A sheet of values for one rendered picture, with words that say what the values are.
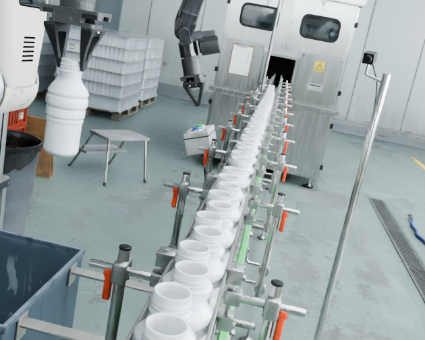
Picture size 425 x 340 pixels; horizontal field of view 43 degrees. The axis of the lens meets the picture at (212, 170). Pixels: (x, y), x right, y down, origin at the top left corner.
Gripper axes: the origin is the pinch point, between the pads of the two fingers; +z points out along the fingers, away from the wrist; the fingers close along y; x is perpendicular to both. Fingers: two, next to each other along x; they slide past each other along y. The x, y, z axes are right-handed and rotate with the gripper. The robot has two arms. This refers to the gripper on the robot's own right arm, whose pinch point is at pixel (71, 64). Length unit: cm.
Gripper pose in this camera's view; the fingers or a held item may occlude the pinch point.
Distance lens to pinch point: 96.0
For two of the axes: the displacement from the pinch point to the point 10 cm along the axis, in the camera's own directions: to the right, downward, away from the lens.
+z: -1.6, 9.6, 2.5
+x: 1.2, -2.3, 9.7
